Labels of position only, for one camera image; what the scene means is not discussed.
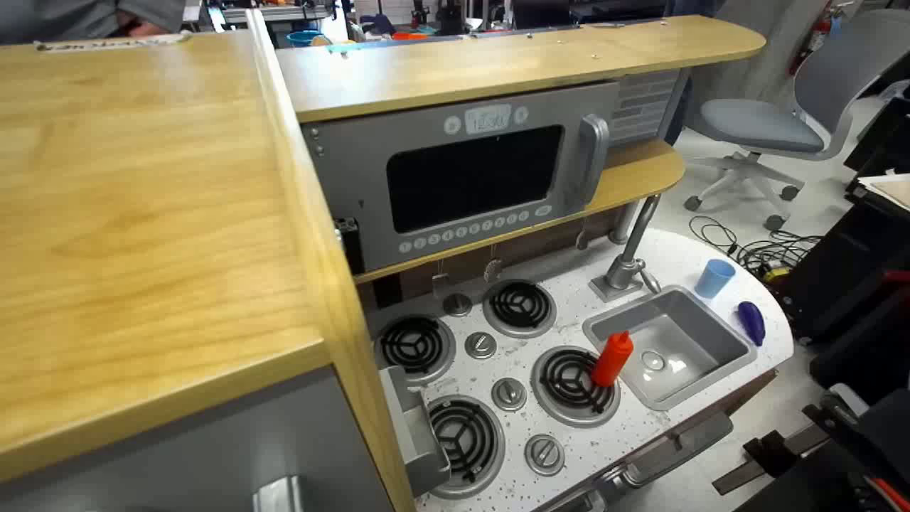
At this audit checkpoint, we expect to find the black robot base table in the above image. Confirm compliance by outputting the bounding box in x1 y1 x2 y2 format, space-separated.
732 89 910 512

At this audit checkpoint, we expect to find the black floor cable bundle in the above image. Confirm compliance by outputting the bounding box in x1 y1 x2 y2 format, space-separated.
684 214 823 278

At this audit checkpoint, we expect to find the grey office chair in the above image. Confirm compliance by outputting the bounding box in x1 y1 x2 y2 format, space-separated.
683 9 910 237

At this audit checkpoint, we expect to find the black coil stove burner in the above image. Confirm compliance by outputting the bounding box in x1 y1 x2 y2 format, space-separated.
374 312 457 384
422 393 509 497
479 278 560 340
529 343 622 429

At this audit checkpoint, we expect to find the grey toy sink basin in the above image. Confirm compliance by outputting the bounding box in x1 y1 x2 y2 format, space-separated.
580 284 761 416

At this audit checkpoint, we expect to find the grey toy microwave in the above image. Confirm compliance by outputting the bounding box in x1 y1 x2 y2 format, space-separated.
300 80 624 278

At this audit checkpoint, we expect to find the grey microwave door handle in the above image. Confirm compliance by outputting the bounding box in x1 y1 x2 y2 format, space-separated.
562 110 613 217

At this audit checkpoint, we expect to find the grey toy faucet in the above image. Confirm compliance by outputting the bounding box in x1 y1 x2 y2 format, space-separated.
587 192 666 302

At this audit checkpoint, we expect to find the light blue plastic cup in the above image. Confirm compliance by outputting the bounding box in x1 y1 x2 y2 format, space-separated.
694 255 738 302

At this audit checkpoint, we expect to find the grey plastic side bracket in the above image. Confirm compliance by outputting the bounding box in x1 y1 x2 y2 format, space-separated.
377 365 451 497

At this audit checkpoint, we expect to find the purple toy eggplant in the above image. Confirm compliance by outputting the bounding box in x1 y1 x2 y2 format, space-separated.
735 298 767 349

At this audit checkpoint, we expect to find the grey metal bar clamp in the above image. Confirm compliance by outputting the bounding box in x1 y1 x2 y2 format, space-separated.
710 423 836 497

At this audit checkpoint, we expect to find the red squeeze bottle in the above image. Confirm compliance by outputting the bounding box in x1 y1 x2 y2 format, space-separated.
587 330 637 393

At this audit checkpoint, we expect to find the grey fridge door handle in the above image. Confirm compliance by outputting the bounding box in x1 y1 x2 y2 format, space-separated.
249 471 307 512

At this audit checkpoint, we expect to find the grey oven door handle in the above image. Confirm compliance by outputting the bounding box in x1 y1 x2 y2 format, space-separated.
593 406 735 497

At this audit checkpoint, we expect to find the wooden toy play kitchen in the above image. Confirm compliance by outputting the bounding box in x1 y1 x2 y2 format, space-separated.
0 10 798 512

